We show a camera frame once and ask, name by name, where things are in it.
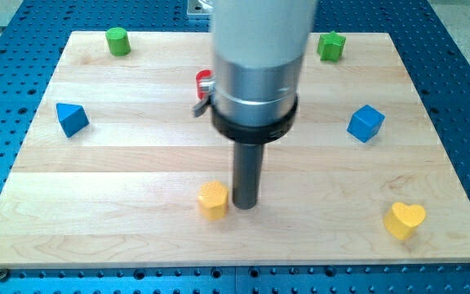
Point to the blue triangle block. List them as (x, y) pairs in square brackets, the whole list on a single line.
[(72, 118)]

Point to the blue cube block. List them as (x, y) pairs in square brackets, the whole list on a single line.
[(365, 123)]

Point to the red cylinder block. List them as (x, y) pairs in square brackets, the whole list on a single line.
[(204, 83)]

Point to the yellow hexagon block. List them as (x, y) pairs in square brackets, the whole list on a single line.
[(213, 200)]

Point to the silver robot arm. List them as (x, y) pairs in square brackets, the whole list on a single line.
[(258, 50)]

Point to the light wooden board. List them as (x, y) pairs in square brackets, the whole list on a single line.
[(122, 192)]

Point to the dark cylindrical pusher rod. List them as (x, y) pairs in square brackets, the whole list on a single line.
[(247, 165)]

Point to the green cylinder block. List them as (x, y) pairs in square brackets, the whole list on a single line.
[(118, 41)]

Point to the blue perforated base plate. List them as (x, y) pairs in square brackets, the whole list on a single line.
[(32, 44)]

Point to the green star block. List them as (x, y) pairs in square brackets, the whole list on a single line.
[(330, 46)]

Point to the yellow heart block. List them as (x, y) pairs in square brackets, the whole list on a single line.
[(402, 220)]

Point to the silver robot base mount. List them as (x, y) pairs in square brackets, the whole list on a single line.
[(198, 8)]

